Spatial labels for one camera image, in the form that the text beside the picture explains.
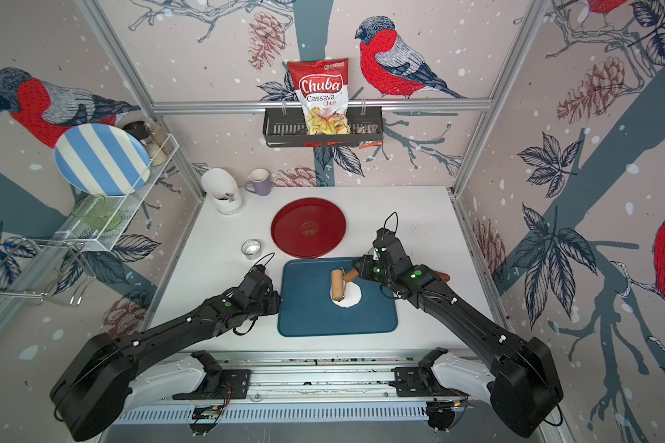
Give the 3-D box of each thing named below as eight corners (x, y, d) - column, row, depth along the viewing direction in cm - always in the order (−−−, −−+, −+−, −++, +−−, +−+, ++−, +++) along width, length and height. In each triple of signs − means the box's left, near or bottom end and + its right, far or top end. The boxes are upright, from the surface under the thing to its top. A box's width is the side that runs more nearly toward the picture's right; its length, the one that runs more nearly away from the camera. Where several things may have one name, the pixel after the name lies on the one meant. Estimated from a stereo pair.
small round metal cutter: (240, 259, 101) (238, 256, 99) (245, 243, 106) (243, 239, 104) (259, 259, 101) (257, 256, 99) (263, 243, 106) (261, 239, 104)
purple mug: (251, 197, 122) (245, 182, 114) (255, 184, 128) (249, 168, 120) (269, 197, 122) (264, 182, 114) (272, 184, 128) (268, 168, 120)
